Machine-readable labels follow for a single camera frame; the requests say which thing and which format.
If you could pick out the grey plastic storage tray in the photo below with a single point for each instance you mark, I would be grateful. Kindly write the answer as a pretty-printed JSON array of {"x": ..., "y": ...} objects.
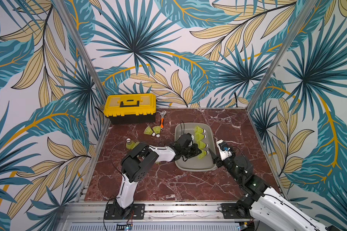
[{"x": 197, "y": 164}]

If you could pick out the yellow-green shuttlecock three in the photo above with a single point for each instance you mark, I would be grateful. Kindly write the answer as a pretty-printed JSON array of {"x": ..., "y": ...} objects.
[{"x": 201, "y": 144}]

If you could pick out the yellow-green shuttlecock six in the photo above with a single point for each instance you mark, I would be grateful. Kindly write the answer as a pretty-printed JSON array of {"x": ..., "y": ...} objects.
[{"x": 202, "y": 154}]

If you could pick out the aluminium front rail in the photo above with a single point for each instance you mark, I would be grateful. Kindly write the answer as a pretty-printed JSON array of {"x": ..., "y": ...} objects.
[{"x": 156, "y": 216}]

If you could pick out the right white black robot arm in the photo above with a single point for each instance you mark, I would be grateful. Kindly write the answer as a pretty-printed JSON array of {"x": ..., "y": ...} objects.
[{"x": 261, "y": 201}]

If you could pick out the yellow-green shuttlecock eight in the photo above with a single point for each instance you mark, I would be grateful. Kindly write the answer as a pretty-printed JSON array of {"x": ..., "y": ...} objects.
[{"x": 130, "y": 144}]

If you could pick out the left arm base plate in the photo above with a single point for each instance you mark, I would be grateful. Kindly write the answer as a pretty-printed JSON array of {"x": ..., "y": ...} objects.
[{"x": 115, "y": 212}]

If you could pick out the yellow-green shuttlecock five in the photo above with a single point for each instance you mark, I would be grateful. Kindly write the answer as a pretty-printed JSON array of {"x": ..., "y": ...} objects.
[{"x": 156, "y": 131}]

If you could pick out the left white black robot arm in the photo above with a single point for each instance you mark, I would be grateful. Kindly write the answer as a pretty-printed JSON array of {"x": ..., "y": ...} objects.
[{"x": 138, "y": 162}]

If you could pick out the yellow-green shuttlecock two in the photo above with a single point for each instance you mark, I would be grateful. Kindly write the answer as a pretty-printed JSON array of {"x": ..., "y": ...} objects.
[{"x": 199, "y": 130}]

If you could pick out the yellow black toolbox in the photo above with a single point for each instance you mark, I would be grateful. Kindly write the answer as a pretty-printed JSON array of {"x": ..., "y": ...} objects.
[{"x": 131, "y": 108}]

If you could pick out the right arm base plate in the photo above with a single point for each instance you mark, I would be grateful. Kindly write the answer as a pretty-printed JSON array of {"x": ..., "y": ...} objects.
[{"x": 234, "y": 211}]

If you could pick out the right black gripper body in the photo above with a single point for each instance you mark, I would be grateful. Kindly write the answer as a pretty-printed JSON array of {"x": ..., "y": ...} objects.
[{"x": 217, "y": 157}]

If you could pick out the right aluminium frame post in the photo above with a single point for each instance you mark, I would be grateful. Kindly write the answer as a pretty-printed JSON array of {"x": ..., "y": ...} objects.
[{"x": 307, "y": 8}]

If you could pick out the yellow-green shuttlecock four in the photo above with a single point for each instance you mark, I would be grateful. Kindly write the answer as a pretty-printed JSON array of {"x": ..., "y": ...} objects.
[{"x": 149, "y": 131}]

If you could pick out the left aluminium frame post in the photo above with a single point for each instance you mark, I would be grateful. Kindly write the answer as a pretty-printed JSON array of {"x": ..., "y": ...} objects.
[{"x": 71, "y": 27}]

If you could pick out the aluminium frame post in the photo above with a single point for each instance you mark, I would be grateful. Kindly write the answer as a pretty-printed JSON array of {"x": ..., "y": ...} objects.
[
  {"x": 71, "y": 27},
  {"x": 307, "y": 8}
]

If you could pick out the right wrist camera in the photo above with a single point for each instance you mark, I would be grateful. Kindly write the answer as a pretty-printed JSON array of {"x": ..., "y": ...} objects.
[{"x": 224, "y": 150}]

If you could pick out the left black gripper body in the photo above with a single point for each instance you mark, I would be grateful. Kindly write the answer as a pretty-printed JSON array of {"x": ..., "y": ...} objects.
[{"x": 191, "y": 151}]

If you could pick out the yellow-green shuttlecock one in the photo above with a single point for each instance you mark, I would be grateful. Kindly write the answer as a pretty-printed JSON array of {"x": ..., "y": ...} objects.
[{"x": 199, "y": 136}]

